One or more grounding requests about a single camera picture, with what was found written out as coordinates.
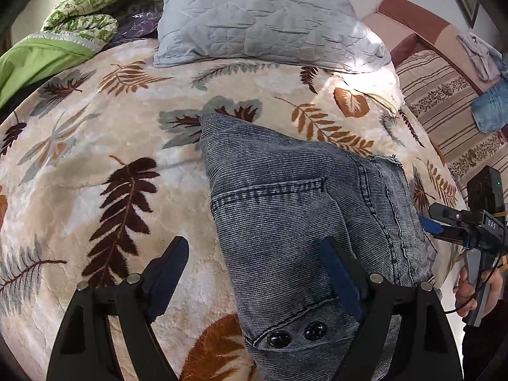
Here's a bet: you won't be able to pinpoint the pale lilac garment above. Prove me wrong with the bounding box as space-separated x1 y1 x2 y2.
457 32 503 82

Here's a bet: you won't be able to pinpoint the grey quilted pillow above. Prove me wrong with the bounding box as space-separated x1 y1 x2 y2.
153 0 391 74

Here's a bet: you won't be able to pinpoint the grey-blue denim pants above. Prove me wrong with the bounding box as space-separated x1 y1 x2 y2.
198 112 443 381

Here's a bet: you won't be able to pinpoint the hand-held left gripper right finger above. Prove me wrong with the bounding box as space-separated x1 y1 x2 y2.
319 237 464 381

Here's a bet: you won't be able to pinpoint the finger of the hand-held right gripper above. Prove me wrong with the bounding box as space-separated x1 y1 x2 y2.
418 216 471 244
429 202 479 226

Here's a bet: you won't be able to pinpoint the striped floral cushion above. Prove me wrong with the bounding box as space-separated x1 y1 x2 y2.
395 50 508 207

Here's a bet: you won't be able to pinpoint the blue garment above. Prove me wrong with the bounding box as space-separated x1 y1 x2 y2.
471 53 508 133

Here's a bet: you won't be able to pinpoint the plain green cloth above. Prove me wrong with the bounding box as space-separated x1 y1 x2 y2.
0 32 100 108

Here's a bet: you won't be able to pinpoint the pink upholstered sofa back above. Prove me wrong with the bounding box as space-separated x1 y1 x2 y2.
363 0 489 92

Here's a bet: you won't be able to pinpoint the person's right hand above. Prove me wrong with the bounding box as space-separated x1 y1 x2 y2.
453 264 505 319

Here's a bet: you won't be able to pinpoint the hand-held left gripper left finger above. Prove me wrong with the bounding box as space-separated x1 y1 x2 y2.
47 236 190 381

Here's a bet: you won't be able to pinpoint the leaf print blanket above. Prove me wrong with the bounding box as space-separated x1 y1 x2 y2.
0 42 469 381

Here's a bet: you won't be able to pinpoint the purple cloth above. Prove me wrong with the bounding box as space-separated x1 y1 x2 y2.
107 12 163 44

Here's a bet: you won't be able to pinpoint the person's right forearm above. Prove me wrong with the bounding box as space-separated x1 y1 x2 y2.
462 313 508 381

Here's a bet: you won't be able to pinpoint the black cable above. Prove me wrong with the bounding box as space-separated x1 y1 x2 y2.
442 262 508 315

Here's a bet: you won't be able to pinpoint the green patterned quilt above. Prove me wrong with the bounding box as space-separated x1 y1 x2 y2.
42 0 173 46

